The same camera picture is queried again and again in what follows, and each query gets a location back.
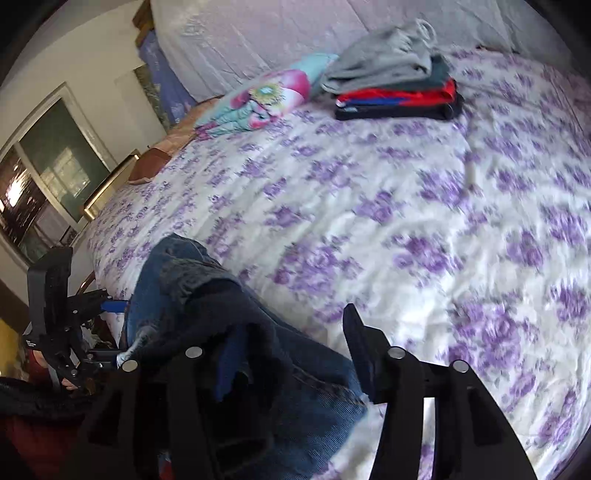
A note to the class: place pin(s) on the blue denim pants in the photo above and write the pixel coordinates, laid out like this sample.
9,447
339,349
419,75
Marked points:
314,392

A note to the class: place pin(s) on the person's red garment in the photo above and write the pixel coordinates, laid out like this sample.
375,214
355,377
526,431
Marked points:
32,443

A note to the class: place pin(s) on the blue wall cloth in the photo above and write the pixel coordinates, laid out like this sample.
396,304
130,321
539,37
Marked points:
161,78

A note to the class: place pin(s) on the white textured bed cover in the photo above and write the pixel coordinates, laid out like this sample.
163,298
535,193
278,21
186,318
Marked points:
254,32

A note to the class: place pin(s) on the window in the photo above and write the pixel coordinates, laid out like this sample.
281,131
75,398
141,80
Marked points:
60,152

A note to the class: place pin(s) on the person's dark jacket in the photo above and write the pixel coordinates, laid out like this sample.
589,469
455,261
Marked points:
27,401

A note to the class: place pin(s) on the dark green folded garment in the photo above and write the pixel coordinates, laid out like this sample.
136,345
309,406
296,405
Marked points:
438,71

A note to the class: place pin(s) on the purple floral bedspread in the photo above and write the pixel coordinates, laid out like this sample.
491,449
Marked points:
415,207

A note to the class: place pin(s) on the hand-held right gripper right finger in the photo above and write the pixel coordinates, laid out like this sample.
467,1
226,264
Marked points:
362,350

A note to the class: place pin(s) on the red folded garment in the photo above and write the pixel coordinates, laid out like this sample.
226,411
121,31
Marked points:
415,98

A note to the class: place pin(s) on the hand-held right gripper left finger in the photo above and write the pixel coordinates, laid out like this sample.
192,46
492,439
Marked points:
227,369

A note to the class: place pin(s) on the colourful floral pillow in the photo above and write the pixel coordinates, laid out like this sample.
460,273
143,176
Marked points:
268,97

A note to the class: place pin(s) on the wooden headboard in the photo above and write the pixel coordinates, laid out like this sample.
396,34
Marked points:
143,23

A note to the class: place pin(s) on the golden frame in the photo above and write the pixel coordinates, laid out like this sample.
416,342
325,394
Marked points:
108,187

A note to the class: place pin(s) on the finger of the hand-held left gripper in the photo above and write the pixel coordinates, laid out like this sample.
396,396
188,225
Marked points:
113,307
104,357

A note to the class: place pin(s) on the grey folded garment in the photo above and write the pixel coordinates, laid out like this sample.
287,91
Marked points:
378,60

